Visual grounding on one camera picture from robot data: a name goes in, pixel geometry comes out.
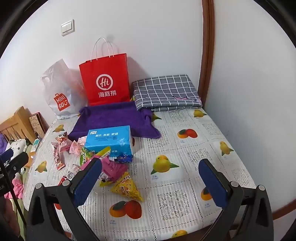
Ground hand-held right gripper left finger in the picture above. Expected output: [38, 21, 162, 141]
[26, 158, 102, 241]

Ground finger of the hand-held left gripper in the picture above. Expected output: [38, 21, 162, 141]
[0, 148, 14, 163]
[3, 152, 29, 174]

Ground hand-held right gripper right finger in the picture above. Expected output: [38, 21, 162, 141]
[198, 158, 274, 241]

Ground white pink snack packet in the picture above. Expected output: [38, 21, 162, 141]
[59, 170, 77, 186]

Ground magenta snack packet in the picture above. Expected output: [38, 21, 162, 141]
[99, 155, 129, 183]

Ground pink peach snack packet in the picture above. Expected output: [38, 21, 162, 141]
[69, 140, 82, 154]

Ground blue cookie packet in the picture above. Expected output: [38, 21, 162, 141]
[114, 154, 134, 163]

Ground red white panda packet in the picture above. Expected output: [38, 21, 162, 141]
[55, 132, 71, 152]

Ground pink cloth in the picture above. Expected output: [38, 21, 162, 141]
[4, 177, 24, 200]

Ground white dotted cloth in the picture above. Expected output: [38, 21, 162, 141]
[5, 138, 26, 154]

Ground green snack packet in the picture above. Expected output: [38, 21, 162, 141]
[79, 146, 111, 167]

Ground fruit print tablecloth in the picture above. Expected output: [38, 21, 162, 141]
[23, 108, 257, 241]

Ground yellow triangular snack packet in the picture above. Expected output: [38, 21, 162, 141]
[110, 171, 144, 202]

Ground long pink strip packet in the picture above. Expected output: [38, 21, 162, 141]
[51, 142, 66, 171]

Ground patterned brown box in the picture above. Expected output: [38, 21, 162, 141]
[29, 112, 49, 141]

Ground blue tissue pack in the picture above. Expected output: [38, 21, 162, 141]
[84, 126, 134, 158]

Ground purple towel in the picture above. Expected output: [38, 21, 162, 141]
[69, 101, 161, 141]

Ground brown baseboard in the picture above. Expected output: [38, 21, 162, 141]
[271, 197, 296, 220]

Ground white plastic bag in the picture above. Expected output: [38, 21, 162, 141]
[41, 59, 88, 120]

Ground grey checked folded cloth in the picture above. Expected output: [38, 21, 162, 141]
[132, 75, 203, 112]

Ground red paper bag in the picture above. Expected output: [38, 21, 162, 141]
[79, 37, 130, 106]

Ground brown wooden door trim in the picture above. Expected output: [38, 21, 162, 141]
[199, 0, 215, 108]

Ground black cable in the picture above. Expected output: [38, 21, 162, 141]
[0, 161, 26, 241]

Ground white light switch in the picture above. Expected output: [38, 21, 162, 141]
[61, 19, 75, 36]

